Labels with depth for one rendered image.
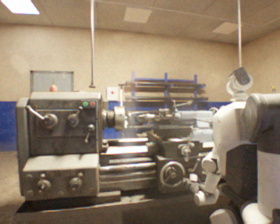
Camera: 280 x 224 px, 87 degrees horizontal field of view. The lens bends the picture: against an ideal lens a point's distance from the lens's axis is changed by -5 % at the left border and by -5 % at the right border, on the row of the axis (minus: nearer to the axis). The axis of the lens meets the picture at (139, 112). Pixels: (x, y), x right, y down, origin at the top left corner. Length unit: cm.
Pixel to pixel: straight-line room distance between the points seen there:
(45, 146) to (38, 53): 392
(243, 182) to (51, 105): 125
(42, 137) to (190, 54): 492
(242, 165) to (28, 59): 504
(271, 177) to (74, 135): 120
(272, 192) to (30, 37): 531
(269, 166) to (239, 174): 16
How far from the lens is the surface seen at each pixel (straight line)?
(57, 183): 134
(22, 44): 531
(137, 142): 174
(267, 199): 48
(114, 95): 445
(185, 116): 169
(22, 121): 144
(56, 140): 137
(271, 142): 44
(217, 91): 587
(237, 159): 58
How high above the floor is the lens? 123
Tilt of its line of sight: 3 degrees down
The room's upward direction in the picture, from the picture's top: straight up
